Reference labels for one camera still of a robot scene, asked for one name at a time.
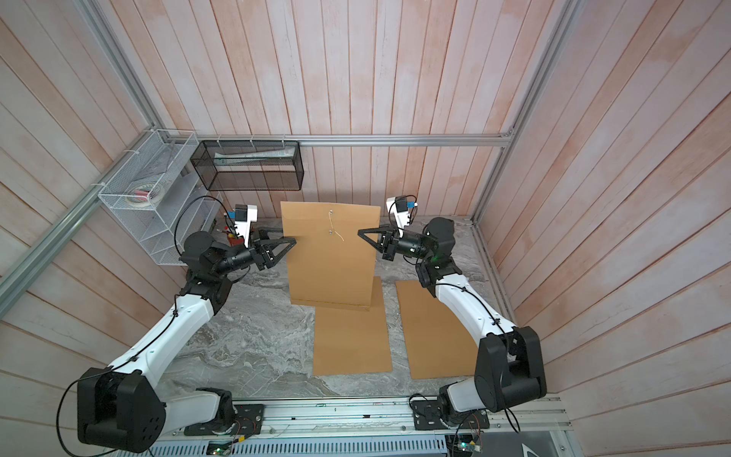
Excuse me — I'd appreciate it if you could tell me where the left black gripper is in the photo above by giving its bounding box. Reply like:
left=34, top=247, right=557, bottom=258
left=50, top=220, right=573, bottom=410
left=214, top=225, right=297, bottom=276

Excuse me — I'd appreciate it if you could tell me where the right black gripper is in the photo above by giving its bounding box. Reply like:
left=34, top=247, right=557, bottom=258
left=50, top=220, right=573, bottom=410
left=362, top=227, right=435, bottom=268

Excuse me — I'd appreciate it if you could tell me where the brown kraft file bag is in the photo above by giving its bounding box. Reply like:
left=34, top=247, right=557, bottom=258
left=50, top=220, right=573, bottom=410
left=281, top=202, right=381, bottom=310

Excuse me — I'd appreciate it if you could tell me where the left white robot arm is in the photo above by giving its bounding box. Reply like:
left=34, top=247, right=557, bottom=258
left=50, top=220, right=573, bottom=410
left=73, top=228, right=296, bottom=453

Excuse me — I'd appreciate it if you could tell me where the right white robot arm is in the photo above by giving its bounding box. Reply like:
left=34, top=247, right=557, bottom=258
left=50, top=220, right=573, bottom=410
left=283, top=203, right=546, bottom=426

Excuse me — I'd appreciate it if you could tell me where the middle brown file bag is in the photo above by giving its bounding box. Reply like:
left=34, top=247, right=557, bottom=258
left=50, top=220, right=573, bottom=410
left=313, top=277, right=392, bottom=376

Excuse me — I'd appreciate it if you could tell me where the right brown file bag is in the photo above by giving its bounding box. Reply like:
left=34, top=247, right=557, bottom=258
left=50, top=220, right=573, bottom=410
left=395, top=281, right=477, bottom=380

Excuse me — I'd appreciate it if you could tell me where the red metal pencil bucket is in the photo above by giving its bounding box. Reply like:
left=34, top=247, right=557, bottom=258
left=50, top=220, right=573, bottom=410
left=223, top=228, right=246, bottom=246

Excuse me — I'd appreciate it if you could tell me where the tape roll on shelf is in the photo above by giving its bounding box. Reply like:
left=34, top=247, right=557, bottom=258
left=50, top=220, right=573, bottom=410
left=125, top=184, right=159, bottom=208

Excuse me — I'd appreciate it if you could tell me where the black mesh wall basket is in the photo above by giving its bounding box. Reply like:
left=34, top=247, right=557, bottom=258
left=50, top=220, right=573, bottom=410
left=190, top=139, right=305, bottom=192

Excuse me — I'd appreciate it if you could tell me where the horizontal aluminium wall rail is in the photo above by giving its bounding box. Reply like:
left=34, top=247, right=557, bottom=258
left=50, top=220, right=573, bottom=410
left=193, top=133, right=512, bottom=148

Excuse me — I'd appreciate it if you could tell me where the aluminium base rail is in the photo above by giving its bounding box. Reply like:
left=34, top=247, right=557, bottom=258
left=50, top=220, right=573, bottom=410
left=113, top=393, right=572, bottom=444

